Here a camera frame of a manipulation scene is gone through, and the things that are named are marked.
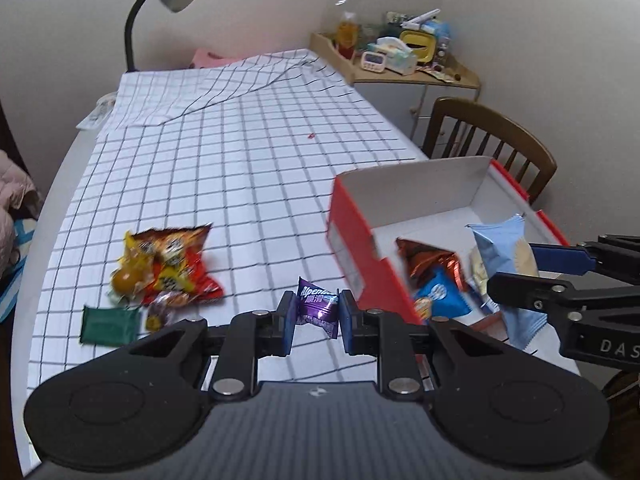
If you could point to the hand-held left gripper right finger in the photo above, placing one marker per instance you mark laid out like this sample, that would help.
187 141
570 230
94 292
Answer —
347 325

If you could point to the blue and white bag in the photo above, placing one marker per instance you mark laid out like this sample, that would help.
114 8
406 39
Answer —
10 295

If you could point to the white checkered tablecloth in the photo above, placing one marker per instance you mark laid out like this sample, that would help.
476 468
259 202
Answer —
225 160

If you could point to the white kitchen timer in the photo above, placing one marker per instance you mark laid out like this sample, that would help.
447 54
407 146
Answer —
372 61

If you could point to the clear juice bottle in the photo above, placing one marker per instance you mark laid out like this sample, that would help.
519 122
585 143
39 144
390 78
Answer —
346 35

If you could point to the red cardboard box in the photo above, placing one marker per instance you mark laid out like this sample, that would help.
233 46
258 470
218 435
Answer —
350 220

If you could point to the light blue pastry packet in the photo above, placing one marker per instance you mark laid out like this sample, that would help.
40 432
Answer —
505 250

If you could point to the green snack bar packet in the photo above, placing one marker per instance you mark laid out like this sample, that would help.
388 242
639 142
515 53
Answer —
110 325

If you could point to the yellow container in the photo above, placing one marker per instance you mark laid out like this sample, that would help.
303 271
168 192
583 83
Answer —
417 42

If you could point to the small clear brown candy packet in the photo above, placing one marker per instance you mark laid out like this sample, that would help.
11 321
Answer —
165 307

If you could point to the white tube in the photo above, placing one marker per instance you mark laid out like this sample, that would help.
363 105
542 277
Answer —
422 17

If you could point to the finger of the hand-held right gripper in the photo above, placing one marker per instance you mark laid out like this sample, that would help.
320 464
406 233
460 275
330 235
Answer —
560 257
525 290

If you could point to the pink puffer jacket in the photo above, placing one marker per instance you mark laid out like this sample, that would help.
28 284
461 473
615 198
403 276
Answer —
12 185

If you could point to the red chips bag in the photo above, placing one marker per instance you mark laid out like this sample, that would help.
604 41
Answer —
185 260

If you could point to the pink box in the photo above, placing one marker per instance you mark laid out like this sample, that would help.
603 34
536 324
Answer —
205 58

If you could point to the white power strip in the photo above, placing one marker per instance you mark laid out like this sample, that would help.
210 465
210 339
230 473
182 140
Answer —
97 112

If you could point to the brown foil snack packet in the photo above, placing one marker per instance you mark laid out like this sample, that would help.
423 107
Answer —
425 260

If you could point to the purple candy packet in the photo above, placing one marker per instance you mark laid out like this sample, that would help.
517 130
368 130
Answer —
315 305

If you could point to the brown wooden chair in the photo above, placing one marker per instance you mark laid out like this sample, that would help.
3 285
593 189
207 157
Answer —
480 115

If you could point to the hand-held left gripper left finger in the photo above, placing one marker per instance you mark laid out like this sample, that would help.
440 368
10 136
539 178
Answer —
287 325

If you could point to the blue wipes pack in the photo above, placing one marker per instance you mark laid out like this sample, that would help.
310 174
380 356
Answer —
441 35

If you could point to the corner cabinet with wooden top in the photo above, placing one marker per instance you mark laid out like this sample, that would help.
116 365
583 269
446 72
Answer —
385 100

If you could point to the blue cookie packet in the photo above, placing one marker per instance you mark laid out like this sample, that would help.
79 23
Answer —
445 295

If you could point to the pale tissue box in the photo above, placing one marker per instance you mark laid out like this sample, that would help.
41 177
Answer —
400 57

